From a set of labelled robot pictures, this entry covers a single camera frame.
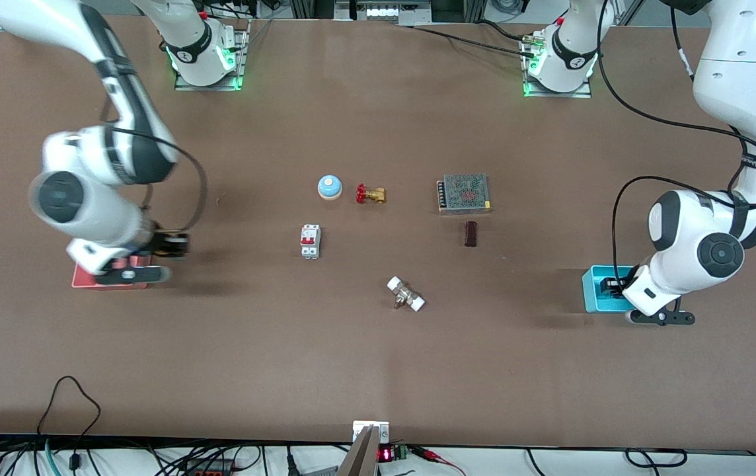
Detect cyan plastic box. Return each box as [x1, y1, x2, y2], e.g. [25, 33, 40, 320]
[582, 265, 643, 314]

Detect pink plastic box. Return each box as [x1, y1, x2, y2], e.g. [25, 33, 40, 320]
[72, 262, 151, 290]

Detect white red circuit breaker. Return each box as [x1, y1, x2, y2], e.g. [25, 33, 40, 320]
[299, 224, 321, 260]

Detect metal mesh power supply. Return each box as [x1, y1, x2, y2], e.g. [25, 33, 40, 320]
[436, 173, 492, 216]

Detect metal valve white ends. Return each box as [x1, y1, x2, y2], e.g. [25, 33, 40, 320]
[387, 276, 426, 313]

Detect red alligator clip lead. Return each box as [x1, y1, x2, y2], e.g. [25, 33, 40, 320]
[416, 447, 466, 476]

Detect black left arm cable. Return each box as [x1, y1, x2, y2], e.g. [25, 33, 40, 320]
[596, 0, 756, 280]

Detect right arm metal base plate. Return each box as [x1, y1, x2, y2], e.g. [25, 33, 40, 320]
[174, 20, 250, 92]

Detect black coiled edge cable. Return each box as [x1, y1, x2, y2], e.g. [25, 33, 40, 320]
[625, 448, 689, 469]

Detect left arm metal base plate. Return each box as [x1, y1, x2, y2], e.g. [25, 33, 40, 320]
[523, 30, 593, 100]

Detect black looped table cable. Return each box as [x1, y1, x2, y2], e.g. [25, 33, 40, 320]
[36, 376, 102, 473]

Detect green cable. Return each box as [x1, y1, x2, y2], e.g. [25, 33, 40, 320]
[44, 438, 63, 476]

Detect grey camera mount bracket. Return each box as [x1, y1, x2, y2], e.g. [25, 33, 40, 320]
[337, 420, 391, 476]

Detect black cable to base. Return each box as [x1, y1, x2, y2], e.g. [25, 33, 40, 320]
[411, 20, 541, 57]

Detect aluminium frame with connectors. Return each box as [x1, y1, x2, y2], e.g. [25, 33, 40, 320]
[334, 0, 433, 26]

